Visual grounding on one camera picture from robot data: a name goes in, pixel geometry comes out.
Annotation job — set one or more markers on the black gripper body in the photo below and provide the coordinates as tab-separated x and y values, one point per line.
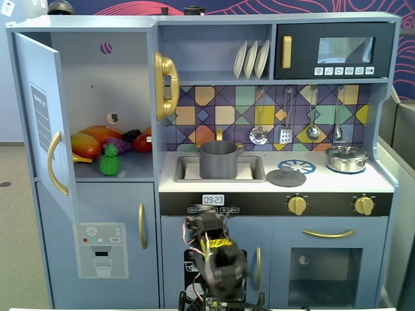
212	224

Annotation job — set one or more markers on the green toy pineapple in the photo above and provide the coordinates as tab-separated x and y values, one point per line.
109	163

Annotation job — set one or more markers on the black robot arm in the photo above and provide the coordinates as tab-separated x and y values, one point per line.
227	269

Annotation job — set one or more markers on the blue cabinet door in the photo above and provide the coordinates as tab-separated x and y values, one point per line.
35	81

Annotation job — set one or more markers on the digital clock display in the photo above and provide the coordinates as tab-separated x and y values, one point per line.
213	200

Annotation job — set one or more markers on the gray plastic pot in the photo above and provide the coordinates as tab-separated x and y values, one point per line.
218	162

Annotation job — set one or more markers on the gray sink basin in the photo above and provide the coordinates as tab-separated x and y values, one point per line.
181	162

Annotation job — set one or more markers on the gold faucet knob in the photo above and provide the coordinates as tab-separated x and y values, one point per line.
239	146

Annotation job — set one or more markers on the gray pot lid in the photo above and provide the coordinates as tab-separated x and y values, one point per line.
286	179

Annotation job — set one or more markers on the gold stove knob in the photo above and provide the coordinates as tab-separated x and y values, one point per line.
363	205
297	205

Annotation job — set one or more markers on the gold faucet spout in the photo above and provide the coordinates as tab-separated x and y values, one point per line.
220	134

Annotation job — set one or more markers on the steel skimmer spoon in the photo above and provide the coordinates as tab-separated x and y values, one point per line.
258	136

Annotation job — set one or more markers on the red toy tomato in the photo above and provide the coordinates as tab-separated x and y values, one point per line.
141	143

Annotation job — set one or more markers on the small orange toy fruit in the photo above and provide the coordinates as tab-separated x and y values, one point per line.
148	131

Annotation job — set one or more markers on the gray water dispenser panel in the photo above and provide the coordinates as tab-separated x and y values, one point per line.
102	259

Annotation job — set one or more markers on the steel slotted spatula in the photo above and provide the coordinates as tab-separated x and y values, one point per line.
285	136

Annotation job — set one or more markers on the blue toy kitchen unit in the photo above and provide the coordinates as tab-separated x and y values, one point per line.
324	187

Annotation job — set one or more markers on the dark toy grapes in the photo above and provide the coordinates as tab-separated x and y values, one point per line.
131	135

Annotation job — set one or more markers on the purple toy grapes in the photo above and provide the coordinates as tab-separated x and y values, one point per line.
120	145

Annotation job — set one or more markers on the steel ladle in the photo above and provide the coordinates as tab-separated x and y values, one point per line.
313	132

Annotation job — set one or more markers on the red orange toy mango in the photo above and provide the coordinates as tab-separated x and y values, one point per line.
102	133

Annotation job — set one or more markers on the yellow toy banana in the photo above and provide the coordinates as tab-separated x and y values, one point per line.
81	158

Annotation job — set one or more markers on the orange yellow toy fruit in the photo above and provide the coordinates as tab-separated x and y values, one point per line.
85	145

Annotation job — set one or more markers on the steel pot with lid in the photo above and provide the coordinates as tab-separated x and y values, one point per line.
347	158

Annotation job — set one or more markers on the steel serving spoon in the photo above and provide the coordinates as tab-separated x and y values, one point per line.
338	132

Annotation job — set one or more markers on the gold toy telephone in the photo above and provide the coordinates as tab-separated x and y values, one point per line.
165	68

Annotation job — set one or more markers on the white toy plate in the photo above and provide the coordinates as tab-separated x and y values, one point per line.
239	61
250	61
262	60

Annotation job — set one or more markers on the black microwave door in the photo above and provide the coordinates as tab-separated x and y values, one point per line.
304	42

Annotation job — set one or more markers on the dark floor disc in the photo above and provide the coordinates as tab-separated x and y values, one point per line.
4	184

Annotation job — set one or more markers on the black round container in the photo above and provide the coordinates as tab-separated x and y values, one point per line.
194	10

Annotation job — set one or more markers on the small black block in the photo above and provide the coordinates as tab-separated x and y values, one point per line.
164	11

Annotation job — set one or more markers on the black helmet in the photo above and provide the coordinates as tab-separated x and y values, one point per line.
61	7

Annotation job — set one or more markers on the white wall socket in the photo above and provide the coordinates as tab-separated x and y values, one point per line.
40	3
7	8

